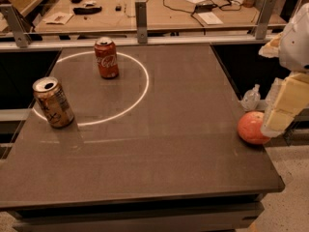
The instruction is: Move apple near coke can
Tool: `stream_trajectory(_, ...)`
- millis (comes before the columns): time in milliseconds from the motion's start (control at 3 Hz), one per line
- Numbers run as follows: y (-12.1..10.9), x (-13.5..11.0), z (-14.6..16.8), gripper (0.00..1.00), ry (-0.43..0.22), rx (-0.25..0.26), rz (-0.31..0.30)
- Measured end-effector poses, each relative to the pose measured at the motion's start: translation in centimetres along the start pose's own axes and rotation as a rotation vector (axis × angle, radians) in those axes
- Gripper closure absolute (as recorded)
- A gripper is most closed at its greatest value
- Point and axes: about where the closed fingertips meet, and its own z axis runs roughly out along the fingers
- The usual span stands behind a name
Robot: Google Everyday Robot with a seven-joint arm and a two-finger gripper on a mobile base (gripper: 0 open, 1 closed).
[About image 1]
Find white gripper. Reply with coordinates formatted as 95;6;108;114
259;3;309;137

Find small black box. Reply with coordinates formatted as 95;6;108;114
115;5;122;11

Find metal rail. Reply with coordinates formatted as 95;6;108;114
0;34;276;52

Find middle metal bracket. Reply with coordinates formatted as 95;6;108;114
135;1;148;44

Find clear plastic bottle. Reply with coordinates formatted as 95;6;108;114
240;84;261;111

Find metal bracket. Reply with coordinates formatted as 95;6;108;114
135;1;148;44
254;0;277;40
0;4;31;48

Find red apple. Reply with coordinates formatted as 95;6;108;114
238;111;270;145

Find white paper card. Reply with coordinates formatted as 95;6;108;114
43;12;73;25

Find right metal bracket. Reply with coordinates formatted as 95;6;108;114
254;0;277;40

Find black power adapter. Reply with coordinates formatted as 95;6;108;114
195;2;215;13

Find black cable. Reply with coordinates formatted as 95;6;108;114
162;0;242;27

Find gold brown soda can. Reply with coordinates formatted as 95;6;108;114
33;76;74;129

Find red coke can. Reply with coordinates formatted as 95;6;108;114
94;37;119;79

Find background wooden desk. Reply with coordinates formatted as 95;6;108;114
33;0;288;35

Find white paper sheet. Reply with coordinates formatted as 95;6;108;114
198;12;222;25

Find left metal bracket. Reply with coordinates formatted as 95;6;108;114
0;4;31;48

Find black remote device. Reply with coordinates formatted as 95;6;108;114
73;7;102;15

